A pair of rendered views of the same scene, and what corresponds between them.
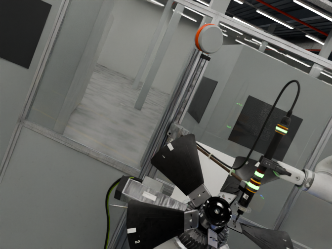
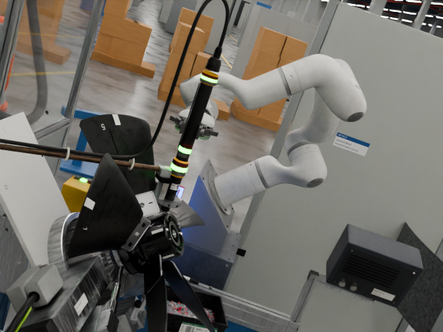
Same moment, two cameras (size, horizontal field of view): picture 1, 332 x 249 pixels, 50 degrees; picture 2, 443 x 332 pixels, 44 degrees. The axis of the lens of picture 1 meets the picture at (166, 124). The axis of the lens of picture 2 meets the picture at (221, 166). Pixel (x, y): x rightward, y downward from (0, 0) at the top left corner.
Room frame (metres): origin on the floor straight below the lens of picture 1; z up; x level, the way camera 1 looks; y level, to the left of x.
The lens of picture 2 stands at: (1.33, 0.95, 1.80)
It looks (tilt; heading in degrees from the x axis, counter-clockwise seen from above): 16 degrees down; 268
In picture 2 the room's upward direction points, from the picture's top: 20 degrees clockwise
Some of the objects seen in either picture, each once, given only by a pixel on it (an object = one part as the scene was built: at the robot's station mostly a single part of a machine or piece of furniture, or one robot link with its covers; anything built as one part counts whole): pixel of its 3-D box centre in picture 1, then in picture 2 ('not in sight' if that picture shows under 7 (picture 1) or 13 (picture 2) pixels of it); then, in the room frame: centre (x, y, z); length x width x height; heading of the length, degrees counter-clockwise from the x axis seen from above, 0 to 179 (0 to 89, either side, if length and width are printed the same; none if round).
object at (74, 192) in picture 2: not in sight; (86, 199); (1.68, -0.79, 1.02); 0.16 x 0.10 x 0.11; 178
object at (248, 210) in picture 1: (245, 196); (169, 185); (1.40, -0.41, 1.31); 0.09 x 0.07 x 0.10; 33
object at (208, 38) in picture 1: (208, 38); not in sight; (2.00, -0.02, 1.88); 0.17 x 0.15 x 0.16; 88
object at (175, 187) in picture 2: (264, 163); (190, 132); (1.39, -0.42, 1.46); 0.04 x 0.04 x 0.46
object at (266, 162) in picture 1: (270, 165); (204, 133); (1.36, -0.43, 1.47); 0.07 x 0.03 x 0.03; 88
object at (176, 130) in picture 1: (177, 132); not in sight; (1.92, -0.08, 1.35); 0.10 x 0.07 x 0.08; 33
